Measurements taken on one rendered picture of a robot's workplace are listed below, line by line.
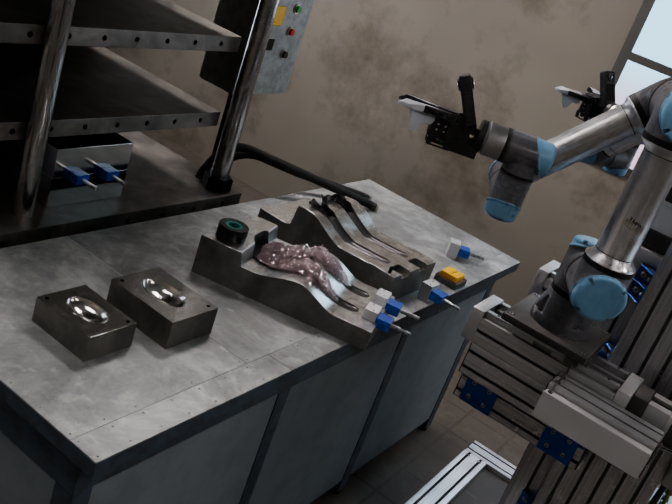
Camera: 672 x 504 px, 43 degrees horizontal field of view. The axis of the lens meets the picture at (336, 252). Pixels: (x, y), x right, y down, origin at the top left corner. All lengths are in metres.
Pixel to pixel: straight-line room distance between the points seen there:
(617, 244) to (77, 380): 1.15
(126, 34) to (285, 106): 2.73
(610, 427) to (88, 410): 1.12
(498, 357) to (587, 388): 0.23
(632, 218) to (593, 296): 0.19
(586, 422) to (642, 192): 0.53
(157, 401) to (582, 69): 3.02
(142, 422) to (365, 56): 3.36
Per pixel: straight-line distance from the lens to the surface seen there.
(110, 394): 1.76
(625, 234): 1.92
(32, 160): 2.32
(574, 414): 2.04
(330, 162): 4.92
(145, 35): 2.47
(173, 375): 1.86
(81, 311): 1.92
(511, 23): 4.42
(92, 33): 2.34
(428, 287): 2.56
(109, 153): 2.53
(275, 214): 2.63
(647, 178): 1.90
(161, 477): 1.93
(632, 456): 2.03
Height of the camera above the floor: 1.83
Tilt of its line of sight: 23 degrees down
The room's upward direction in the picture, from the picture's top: 20 degrees clockwise
